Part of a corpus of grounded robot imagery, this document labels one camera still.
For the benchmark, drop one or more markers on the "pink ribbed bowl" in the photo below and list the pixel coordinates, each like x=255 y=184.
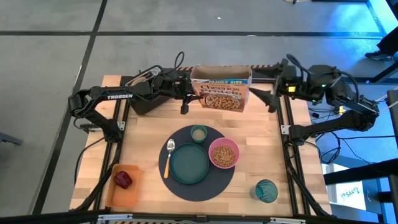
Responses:
x=214 y=141

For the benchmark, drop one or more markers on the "dark green plate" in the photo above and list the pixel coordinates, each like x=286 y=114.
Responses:
x=189 y=163

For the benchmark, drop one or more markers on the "orange plastic tray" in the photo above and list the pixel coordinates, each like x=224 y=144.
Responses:
x=122 y=197

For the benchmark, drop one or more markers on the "person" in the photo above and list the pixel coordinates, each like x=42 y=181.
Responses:
x=388 y=40

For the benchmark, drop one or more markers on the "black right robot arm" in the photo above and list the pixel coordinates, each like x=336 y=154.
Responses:
x=326 y=126

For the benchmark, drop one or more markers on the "blue faceted plastic tumbler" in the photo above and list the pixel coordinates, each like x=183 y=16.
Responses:
x=264 y=191

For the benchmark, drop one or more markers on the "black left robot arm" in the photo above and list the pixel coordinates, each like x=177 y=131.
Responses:
x=119 y=96

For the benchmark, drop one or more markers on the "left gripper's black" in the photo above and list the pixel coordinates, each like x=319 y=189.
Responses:
x=178 y=87

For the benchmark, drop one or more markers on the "red apple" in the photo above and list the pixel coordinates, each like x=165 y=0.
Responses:
x=122 y=180

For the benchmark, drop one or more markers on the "white labelled box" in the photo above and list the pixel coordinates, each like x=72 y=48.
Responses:
x=348 y=194

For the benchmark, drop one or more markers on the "Cheerios Protein cereal box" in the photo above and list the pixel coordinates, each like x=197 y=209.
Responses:
x=222 y=96

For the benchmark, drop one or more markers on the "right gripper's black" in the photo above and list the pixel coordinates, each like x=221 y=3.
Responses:
x=287 y=82

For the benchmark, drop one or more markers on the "black aluminium table frame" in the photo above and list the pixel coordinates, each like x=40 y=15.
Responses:
x=174 y=218

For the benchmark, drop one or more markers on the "green plastic cup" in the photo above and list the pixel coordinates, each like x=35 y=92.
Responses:
x=199 y=134

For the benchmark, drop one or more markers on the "black bench frame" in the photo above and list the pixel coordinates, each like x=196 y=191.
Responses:
x=357 y=172

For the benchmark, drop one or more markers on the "brown cereal heap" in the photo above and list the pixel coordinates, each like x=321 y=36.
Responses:
x=223 y=156

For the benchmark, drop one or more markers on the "dark round woven placemat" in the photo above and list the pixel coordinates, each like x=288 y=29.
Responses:
x=202 y=191

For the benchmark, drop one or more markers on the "grey chair leg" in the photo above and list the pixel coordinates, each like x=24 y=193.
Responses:
x=11 y=139

